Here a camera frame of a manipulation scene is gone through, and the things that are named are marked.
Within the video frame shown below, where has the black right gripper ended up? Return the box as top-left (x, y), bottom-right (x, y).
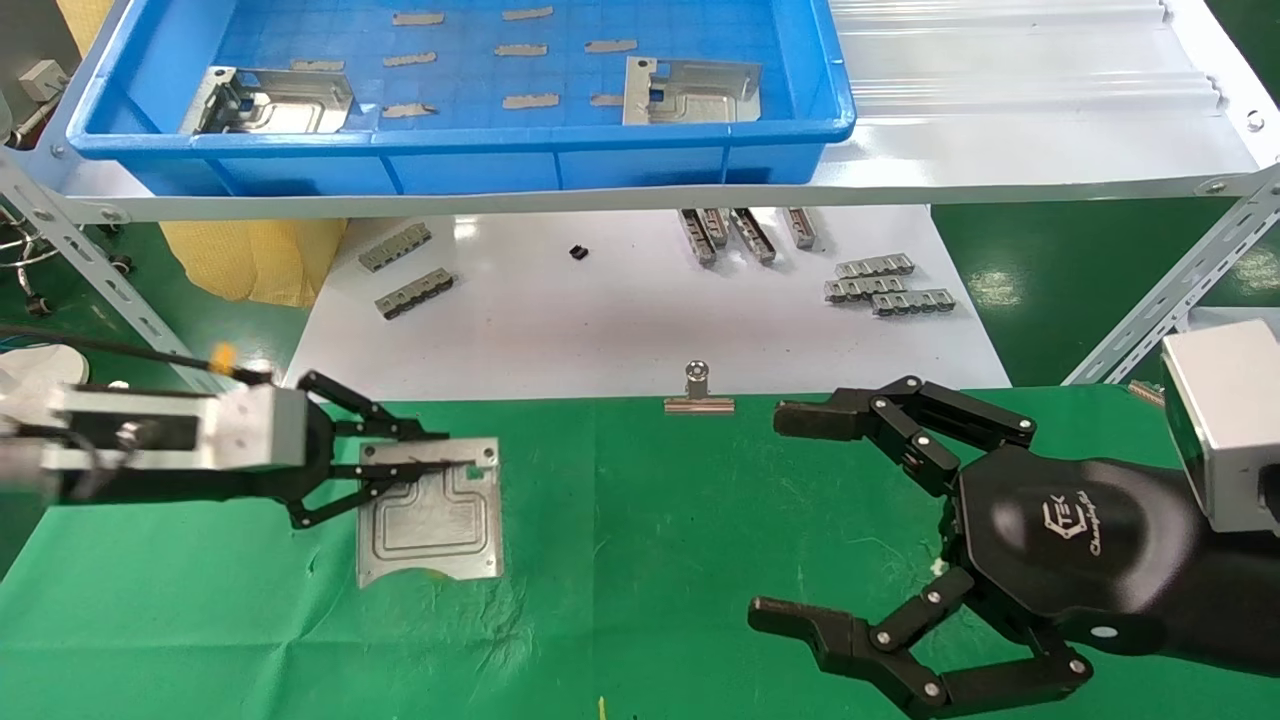
top-left (748, 376), bottom-right (1201, 720)

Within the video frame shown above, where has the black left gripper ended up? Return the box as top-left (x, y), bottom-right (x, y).
top-left (230, 370), bottom-right (478, 531)

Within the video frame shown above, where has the stamped sheet metal plate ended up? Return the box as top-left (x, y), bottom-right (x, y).
top-left (356, 436), bottom-right (504, 589)

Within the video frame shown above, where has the silver binder clip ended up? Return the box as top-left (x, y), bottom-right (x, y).
top-left (665, 361), bottom-right (737, 415)

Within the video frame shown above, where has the white flat board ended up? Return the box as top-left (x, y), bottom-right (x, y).
top-left (280, 205), bottom-right (1013, 403)

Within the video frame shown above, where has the perforated steel angle leg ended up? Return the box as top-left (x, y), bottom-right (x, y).
top-left (1063, 168), bottom-right (1280, 388)
top-left (0, 150), bottom-right (234, 396)

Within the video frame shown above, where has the blue plastic bin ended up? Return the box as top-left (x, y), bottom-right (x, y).
top-left (65, 0), bottom-right (858, 198)

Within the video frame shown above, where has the white round disc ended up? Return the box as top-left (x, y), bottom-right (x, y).
top-left (0, 345), bottom-right (91, 401)

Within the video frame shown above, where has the chrome chair base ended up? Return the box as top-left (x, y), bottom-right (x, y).
top-left (0, 222), bottom-right (136, 319)

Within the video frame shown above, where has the flat stamped metal plate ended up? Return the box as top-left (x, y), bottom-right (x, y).
top-left (622, 56), bottom-right (765, 127)

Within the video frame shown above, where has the small grey box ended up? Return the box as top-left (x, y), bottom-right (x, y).
top-left (20, 60), bottom-right (71, 103)

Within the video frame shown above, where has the black cable with yellow tag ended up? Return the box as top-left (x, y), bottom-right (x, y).
top-left (0, 325), bottom-right (276, 386)

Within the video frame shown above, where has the stamped plate with raised bracket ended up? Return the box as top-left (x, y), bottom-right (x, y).
top-left (180, 66), bottom-right (357, 136)

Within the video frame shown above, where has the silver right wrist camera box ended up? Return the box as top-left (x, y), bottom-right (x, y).
top-left (1160, 320), bottom-right (1280, 536)

